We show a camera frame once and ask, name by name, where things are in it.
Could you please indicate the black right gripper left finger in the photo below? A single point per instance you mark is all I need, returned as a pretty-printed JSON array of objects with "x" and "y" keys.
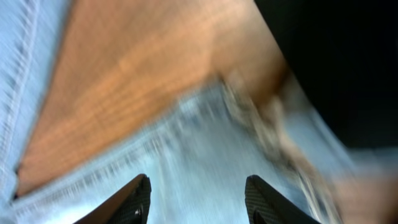
[{"x": 129, "y": 205}]

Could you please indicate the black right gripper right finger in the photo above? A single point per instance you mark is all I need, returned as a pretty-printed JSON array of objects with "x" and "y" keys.
[{"x": 265, "y": 205}]

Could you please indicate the light blue denim jeans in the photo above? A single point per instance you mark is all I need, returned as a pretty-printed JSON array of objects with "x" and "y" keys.
[{"x": 99, "y": 94}]

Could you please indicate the black garment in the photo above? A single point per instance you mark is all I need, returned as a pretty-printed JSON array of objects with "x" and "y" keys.
[{"x": 344, "y": 56}]

